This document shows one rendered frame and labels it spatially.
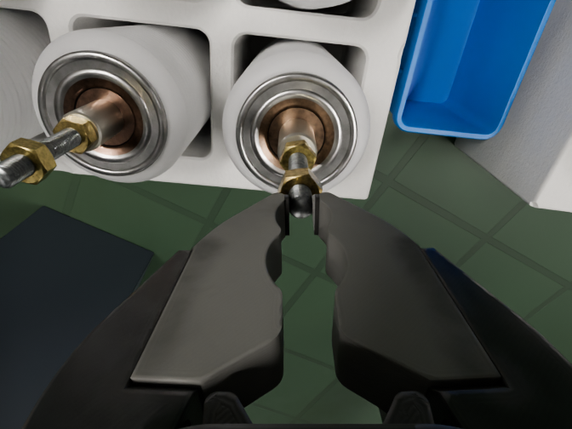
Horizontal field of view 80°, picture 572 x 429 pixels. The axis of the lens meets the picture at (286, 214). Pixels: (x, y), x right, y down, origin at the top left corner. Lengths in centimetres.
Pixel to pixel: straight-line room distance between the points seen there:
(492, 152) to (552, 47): 11
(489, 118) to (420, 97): 11
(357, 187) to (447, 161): 25
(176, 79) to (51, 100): 7
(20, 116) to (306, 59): 20
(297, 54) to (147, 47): 9
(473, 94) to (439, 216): 21
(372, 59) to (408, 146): 25
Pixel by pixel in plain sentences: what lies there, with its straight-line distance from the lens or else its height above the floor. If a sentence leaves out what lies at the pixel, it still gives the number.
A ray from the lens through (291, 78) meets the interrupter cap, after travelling 21.
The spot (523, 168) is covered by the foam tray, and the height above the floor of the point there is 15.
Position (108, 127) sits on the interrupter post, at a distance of 22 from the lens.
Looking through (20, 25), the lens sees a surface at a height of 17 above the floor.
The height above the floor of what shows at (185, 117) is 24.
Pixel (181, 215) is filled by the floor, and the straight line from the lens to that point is 56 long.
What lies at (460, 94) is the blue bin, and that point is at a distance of 49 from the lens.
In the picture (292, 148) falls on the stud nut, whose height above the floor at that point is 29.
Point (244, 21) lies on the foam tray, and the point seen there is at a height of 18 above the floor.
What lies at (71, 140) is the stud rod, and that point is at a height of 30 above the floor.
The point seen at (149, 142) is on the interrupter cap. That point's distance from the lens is 24.
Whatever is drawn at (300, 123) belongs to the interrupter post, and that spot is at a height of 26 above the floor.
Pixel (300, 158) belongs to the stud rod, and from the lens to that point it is 17.
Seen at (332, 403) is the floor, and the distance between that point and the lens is 90.
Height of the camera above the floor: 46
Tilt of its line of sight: 60 degrees down
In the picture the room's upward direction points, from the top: 179 degrees counter-clockwise
